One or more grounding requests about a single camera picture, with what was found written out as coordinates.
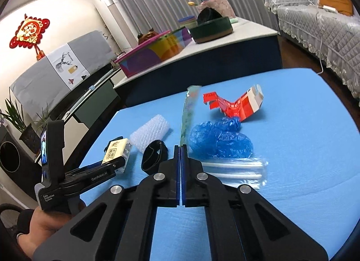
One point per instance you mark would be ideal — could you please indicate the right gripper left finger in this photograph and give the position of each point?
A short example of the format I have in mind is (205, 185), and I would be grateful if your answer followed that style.
(167, 182)

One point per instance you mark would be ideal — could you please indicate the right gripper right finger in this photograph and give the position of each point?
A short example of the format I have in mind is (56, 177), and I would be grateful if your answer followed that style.
(198, 187)

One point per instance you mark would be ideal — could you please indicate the white paper box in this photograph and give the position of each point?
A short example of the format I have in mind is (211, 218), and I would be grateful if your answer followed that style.
(117, 153)

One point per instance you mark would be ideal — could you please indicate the green panda snack bag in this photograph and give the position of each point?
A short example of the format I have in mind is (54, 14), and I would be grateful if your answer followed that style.
(188, 112)

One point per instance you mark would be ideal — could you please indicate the left hand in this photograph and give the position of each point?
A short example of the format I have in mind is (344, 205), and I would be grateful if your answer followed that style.
(35, 226)

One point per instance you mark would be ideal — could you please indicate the black tape roll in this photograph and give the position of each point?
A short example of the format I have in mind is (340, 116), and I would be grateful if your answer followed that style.
(155, 153)

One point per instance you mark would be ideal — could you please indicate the clear plastic sleeve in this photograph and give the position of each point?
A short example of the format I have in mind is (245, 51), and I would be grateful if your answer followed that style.
(235, 172)

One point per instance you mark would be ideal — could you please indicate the blue plastic bag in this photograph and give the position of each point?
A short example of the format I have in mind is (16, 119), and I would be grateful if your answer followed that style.
(220, 139)

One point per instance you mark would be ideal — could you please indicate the potted plant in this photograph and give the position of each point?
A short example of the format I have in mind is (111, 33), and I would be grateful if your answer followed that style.
(29, 132)

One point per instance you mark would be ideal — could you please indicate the white bubble wrap roll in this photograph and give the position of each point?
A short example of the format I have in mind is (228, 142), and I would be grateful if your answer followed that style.
(154, 129)

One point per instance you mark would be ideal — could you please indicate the tv cabinet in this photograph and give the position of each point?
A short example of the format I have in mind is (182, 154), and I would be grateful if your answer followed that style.
(86, 111)

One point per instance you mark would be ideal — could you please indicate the red crushed carton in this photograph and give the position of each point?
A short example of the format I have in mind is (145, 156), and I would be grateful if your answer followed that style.
(244, 107)

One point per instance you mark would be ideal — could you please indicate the covered television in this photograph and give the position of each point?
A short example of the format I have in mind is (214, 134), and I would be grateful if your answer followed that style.
(49, 80)

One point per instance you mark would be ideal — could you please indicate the colourful storage box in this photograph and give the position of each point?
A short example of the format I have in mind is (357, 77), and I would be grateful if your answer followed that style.
(154, 51)

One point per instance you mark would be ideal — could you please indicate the white coffee table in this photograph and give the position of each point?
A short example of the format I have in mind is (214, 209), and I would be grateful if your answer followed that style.
(251, 49)

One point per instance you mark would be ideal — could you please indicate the red Chinese knot decoration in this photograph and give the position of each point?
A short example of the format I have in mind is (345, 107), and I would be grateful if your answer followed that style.
(29, 34)

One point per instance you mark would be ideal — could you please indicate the white air conditioner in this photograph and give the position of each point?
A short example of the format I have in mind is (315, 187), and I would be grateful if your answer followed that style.
(118, 23)

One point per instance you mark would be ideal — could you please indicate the pink quilted bag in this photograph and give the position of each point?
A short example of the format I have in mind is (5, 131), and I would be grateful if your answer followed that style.
(221, 6)

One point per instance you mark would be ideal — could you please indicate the grey quilted sofa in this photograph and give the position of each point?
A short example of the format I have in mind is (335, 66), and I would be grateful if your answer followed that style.
(330, 36)

